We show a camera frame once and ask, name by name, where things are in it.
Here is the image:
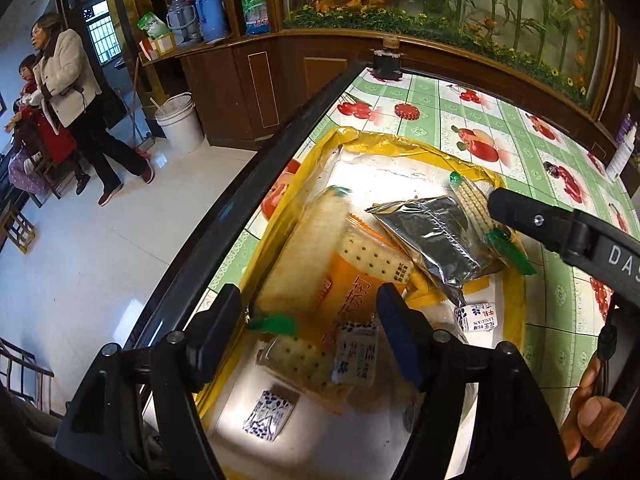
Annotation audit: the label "red broom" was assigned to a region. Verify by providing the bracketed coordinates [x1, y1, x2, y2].
[131, 55, 153, 153]

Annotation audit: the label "corn print snack packet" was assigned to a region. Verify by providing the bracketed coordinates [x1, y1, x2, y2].
[448, 171, 537, 276]

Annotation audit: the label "small cardboard boxes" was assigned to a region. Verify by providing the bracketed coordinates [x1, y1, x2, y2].
[142, 35, 176, 61]

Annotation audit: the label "small black jar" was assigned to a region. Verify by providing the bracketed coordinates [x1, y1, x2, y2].
[371, 35, 404, 81]

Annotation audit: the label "person's right hand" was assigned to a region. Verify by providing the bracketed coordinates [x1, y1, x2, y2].
[559, 355, 628, 476]

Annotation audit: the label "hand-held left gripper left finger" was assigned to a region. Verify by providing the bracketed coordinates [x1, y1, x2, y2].
[54, 282, 243, 480]

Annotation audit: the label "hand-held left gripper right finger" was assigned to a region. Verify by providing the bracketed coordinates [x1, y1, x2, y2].
[376, 282, 571, 480]

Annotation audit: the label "green and white bag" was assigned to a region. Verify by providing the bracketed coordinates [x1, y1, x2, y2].
[136, 12, 168, 41]

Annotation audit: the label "wooden cabinet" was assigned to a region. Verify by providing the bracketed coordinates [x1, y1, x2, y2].
[142, 27, 621, 161]

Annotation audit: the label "barred window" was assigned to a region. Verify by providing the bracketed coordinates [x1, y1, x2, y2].
[82, 2, 123, 66]

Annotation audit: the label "white plastic bottle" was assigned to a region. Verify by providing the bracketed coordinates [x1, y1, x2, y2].
[606, 122, 640, 181]

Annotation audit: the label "blue thermos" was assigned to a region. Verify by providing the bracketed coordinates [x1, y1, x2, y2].
[195, 0, 232, 43]

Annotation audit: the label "dark wooden chair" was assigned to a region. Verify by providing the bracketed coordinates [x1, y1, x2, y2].
[0, 337, 56, 418]

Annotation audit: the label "long white rice cracker packet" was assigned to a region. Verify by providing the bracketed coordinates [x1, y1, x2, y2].
[255, 185, 353, 318]

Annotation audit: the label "green ended cracker packet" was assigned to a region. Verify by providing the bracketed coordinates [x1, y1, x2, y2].
[245, 312, 351, 416]

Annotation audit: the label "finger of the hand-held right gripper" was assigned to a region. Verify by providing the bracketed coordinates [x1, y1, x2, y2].
[487, 187, 592, 261]

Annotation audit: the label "orange cracker packet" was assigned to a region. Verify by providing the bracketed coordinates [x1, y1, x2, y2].
[300, 212, 416, 361]

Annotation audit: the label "yellow taped foam box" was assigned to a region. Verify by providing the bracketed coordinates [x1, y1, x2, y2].
[195, 127, 526, 480]

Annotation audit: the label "small white blue candy packet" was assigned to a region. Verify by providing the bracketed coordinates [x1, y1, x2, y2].
[332, 321, 379, 386]
[454, 302, 498, 333]
[243, 385, 300, 442]

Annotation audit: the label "dark shiny snack packet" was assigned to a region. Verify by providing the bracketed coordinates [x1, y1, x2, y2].
[365, 195, 503, 306]

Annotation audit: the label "grey thermos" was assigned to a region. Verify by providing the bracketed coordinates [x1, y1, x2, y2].
[165, 0, 197, 43]

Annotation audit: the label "fruit print tablecloth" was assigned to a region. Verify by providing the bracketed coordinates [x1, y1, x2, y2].
[197, 67, 640, 480]

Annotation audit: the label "small wooden stool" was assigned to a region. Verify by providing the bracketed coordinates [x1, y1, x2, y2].
[0, 200, 36, 256]

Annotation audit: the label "gold door frame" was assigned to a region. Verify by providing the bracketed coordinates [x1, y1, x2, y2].
[97, 0, 166, 101]

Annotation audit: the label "white plastic bucket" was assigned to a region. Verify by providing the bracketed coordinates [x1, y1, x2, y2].
[154, 92, 206, 156]

